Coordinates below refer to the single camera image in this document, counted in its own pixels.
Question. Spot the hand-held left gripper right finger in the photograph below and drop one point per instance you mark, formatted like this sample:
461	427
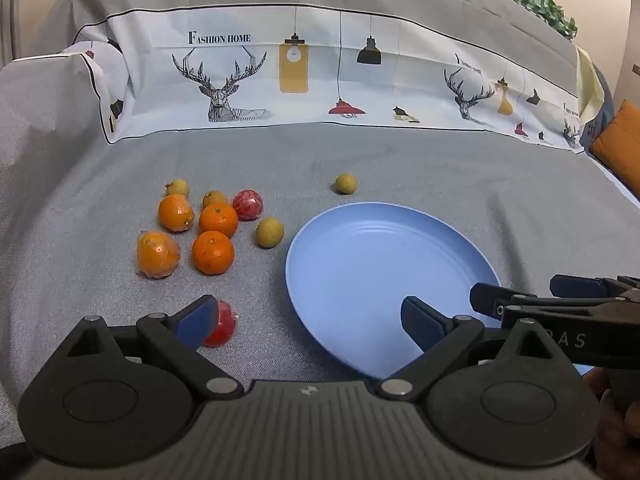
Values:
420	321

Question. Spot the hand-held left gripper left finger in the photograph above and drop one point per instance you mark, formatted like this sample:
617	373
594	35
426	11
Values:
192	321

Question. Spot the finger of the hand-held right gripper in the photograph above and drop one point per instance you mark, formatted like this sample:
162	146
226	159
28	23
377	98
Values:
492	297
580	285

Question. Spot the plastic-wrapped red tomato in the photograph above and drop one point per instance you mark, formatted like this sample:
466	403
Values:
225	322
247	204

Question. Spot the orange mandarin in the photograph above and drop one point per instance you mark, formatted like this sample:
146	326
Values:
213	252
218	221

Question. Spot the light blue plate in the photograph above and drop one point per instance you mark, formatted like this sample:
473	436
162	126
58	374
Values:
370	260

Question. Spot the person's right hand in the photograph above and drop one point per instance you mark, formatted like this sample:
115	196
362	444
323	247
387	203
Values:
615	430

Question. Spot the plastic-wrapped orange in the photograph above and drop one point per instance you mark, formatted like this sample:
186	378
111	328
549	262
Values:
158	255
176	212

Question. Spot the orange pillow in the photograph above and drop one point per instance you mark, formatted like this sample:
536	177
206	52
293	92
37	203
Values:
620	145

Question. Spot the grey printed bed sheet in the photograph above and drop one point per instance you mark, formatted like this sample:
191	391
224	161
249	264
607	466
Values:
350	160

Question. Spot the pale yellow cloth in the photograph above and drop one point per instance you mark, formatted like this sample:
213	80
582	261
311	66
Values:
587	90

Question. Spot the grey curtain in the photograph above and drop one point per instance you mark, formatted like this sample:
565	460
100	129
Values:
7	20

